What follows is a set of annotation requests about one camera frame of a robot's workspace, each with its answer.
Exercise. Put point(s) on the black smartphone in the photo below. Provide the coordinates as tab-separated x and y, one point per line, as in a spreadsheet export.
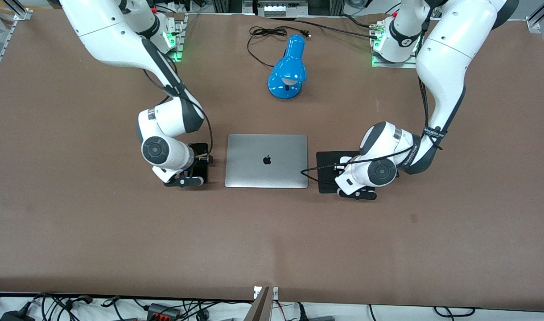
199	148

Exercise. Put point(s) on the small aluminium bracket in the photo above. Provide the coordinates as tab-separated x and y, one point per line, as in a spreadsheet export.
275	293

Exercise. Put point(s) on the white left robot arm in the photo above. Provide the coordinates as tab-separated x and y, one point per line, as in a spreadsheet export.
446	58

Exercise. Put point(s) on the blue desk lamp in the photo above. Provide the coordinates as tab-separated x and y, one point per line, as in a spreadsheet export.
290	67

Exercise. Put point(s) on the black power plug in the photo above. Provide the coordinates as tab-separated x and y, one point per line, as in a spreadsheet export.
302	314

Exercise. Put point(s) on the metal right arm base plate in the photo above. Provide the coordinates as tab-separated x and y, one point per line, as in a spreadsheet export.
179	44

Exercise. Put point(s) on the silver closed laptop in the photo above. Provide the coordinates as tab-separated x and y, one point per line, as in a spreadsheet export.
254	169

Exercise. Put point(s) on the black box with orange buttons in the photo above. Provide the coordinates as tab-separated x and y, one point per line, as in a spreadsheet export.
158	309

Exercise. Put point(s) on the grey power box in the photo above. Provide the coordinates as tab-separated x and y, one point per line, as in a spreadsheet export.
278	9

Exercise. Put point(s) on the black power adapter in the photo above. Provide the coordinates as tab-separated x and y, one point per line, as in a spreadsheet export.
15	316

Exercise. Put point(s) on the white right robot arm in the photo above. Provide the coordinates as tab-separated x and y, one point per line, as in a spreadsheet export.
107	31

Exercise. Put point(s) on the white perforated edge rail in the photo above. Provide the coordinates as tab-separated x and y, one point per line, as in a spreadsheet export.
4	44

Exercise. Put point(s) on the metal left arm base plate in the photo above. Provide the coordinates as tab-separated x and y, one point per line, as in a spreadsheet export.
388	65

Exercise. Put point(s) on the black mouse pad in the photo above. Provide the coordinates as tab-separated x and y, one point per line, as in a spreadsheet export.
327	158

